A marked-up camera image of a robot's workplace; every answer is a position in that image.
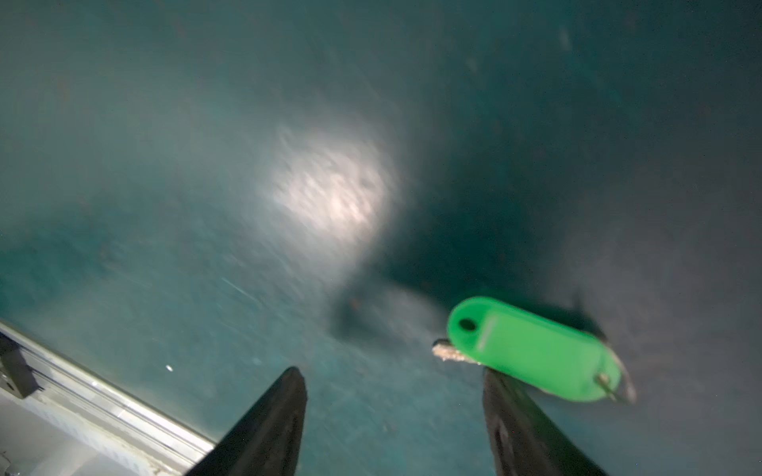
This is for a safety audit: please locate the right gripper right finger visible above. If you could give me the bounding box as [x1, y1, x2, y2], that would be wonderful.
[482, 369, 606, 476]

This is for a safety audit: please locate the green key tag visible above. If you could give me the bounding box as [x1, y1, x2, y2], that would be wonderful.
[432, 297, 637, 404]

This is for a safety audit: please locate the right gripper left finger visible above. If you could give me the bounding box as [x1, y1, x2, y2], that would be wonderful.
[187, 366, 308, 476]

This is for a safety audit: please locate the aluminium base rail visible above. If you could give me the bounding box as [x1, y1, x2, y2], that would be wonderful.
[1, 324, 216, 475]

